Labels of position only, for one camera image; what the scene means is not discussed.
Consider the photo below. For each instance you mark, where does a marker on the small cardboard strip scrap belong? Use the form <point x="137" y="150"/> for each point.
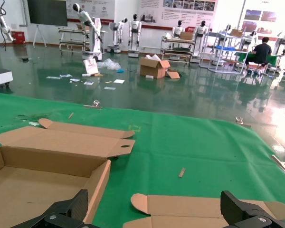
<point x="182" y="172"/>

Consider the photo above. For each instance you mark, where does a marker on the cardboard box with holed flap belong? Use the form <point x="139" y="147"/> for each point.
<point x="50" y="183"/>

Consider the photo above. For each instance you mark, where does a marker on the wall poster board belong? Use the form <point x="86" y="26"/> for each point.
<point x="180" y="14"/>

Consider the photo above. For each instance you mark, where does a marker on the seated person black shirt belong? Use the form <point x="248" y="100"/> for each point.
<point x="262" y="51"/>

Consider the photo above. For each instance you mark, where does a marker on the white paper sheet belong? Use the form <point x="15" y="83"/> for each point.
<point x="118" y="81"/>

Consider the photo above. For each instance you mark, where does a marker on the green table cloth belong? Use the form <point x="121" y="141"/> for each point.
<point x="192" y="147"/>

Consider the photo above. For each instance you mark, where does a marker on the white paper scrap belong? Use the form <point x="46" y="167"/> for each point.
<point x="33" y="123"/>

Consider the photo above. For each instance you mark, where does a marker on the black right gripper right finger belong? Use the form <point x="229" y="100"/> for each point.
<point x="235" y="209"/>

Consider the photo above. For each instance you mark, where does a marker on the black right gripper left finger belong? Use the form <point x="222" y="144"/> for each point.
<point x="78" y="206"/>

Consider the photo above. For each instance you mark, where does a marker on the silver binder clip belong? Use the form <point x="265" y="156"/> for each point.
<point x="95" y="106"/>
<point x="240" y="123"/>
<point x="281" y="164"/>

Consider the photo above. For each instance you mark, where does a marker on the white wall display panel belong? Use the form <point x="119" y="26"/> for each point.
<point x="92" y="9"/>

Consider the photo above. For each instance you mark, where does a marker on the white metal workbench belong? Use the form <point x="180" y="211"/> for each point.
<point x="72" y="30"/>

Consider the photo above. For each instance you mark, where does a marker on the white pink paper bag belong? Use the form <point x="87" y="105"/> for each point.
<point x="90" y="66"/>

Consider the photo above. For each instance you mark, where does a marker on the clear plastic wrap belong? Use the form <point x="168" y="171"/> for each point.
<point x="109" y="64"/>

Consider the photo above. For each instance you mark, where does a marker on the leaning white humanoid robot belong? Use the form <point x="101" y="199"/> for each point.
<point x="85" y="16"/>

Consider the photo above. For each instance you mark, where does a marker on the white easel stand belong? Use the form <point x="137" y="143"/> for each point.
<point x="38" y="28"/>

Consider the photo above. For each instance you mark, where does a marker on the small wooden stick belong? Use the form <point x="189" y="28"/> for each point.
<point x="70" y="115"/>

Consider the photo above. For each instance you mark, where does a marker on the silver background robot arm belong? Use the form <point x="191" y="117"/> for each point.
<point x="5" y="28"/>

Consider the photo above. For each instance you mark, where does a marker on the green covered table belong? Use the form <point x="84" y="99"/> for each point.
<point x="274" y="59"/>

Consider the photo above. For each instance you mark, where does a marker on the white frame rack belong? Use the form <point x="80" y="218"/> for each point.
<point x="217" y="59"/>

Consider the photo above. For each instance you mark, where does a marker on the metal shelf rack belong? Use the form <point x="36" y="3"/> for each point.
<point x="177" y="50"/>

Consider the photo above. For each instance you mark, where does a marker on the red box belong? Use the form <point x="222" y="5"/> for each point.
<point x="18" y="38"/>

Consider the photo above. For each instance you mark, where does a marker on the large open cardboard carton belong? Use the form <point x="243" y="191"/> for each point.
<point x="152" y="70"/>

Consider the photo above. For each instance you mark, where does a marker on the black wall screen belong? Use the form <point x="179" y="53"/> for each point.
<point x="47" y="12"/>

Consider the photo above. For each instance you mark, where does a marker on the blue cloth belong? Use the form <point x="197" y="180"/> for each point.
<point x="120" y="70"/>

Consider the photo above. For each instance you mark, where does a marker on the white wheeled cabinet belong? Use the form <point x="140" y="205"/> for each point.
<point x="0" y="77"/>

